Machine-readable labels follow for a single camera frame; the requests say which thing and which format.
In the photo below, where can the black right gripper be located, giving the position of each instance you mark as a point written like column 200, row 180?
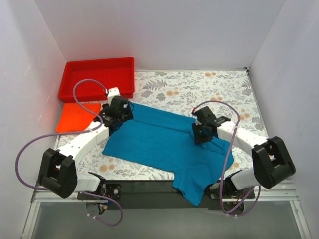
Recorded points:
column 201, row 138

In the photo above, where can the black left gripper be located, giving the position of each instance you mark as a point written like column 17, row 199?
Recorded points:
column 122, row 118

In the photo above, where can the teal t shirt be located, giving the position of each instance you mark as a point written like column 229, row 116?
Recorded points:
column 165, row 141

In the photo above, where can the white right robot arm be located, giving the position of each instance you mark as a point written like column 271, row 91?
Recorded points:
column 271, row 160

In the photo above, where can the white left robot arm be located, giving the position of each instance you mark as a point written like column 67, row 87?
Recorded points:
column 58, row 170

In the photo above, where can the folded orange t shirt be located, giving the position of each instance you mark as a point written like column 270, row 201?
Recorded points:
column 73, row 118

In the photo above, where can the red plastic tray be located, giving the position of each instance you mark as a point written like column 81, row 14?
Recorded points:
column 111, row 72

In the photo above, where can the floral patterned table mat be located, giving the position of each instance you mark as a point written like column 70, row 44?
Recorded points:
column 178, row 92

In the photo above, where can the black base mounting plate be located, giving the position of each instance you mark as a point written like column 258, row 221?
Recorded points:
column 151, row 195

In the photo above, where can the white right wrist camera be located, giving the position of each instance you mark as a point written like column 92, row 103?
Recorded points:
column 197, row 122

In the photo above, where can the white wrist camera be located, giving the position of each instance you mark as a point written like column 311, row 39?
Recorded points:
column 111, row 93
column 197, row 122

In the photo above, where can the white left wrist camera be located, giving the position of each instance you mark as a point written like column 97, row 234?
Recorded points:
column 111, row 93

